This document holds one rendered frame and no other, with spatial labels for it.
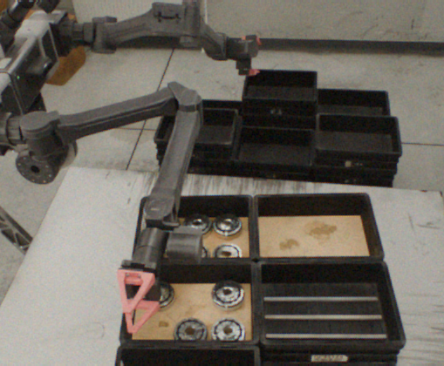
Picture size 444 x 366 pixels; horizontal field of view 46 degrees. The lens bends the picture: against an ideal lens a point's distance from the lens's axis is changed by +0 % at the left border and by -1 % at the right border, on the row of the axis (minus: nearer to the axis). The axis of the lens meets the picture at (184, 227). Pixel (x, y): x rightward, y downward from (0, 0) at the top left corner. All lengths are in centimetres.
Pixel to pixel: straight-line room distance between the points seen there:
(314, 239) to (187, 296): 49
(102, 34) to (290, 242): 92
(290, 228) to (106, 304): 71
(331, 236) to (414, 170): 170
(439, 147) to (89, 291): 254
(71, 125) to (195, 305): 70
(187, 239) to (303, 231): 95
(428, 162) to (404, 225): 147
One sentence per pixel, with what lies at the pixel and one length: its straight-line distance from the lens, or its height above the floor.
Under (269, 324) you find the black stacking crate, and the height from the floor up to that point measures 83.
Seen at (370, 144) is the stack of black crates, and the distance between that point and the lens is 286.
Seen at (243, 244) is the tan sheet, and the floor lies 83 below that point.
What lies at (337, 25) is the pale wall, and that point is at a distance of 453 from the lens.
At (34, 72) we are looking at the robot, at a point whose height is 149.
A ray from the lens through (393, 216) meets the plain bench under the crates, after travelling 220.
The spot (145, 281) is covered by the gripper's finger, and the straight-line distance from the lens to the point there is 93.
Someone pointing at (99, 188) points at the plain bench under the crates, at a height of 70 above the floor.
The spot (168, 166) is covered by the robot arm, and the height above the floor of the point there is 148.
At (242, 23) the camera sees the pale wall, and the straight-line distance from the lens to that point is 454.
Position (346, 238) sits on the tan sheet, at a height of 83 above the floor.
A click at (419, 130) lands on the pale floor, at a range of 386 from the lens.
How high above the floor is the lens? 224
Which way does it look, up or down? 47 degrees down
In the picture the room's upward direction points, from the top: 7 degrees counter-clockwise
